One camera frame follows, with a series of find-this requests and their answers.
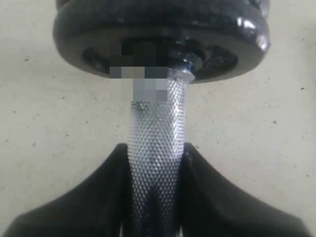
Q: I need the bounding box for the chrome dumbbell bar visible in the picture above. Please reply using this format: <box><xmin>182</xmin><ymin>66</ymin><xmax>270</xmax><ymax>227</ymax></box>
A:
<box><xmin>123</xmin><ymin>50</ymin><xmax>202</xmax><ymax>237</ymax></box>

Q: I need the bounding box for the black far-end weight plate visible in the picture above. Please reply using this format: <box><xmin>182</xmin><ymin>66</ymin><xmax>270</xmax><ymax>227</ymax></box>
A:
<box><xmin>52</xmin><ymin>0</ymin><xmax>271</xmax><ymax>83</ymax></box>

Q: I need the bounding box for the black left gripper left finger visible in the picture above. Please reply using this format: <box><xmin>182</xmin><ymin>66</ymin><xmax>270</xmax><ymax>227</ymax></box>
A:
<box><xmin>3</xmin><ymin>143</ymin><xmax>131</xmax><ymax>237</ymax></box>

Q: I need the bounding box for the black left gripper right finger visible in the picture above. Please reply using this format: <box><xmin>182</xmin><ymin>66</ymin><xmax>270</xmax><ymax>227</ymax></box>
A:
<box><xmin>179</xmin><ymin>143</ymin><xmax>312</xmax><ymax>237</ymax></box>

